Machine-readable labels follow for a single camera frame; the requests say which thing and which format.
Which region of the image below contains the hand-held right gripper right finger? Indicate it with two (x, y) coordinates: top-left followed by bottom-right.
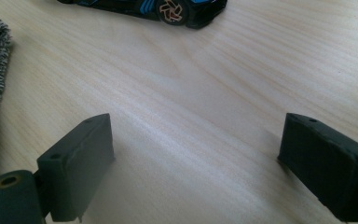
(277, 112), (358, 223)

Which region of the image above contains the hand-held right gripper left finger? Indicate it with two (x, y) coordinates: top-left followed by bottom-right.
(36, 112), (117, 223)

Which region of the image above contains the blue and black toy car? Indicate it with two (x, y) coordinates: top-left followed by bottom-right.
(56, 0), (228, 30)

